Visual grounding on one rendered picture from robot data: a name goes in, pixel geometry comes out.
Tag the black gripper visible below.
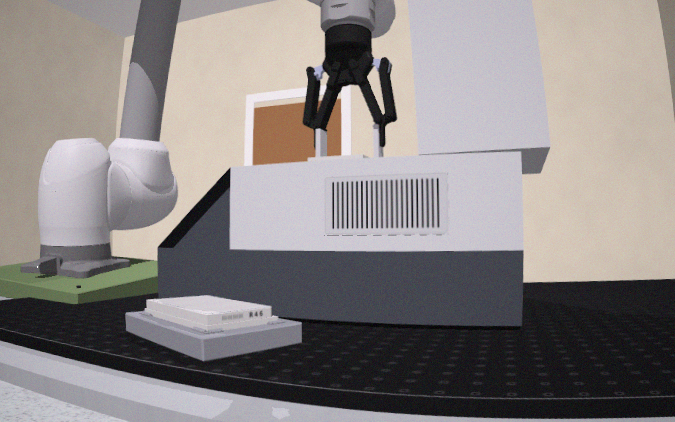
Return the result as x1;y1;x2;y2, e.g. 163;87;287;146
303;24;397;157

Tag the grey lab machine housing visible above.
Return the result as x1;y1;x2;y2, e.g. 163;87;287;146
157;0;550;327

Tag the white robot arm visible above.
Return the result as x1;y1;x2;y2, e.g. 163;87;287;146
20;0;396;278

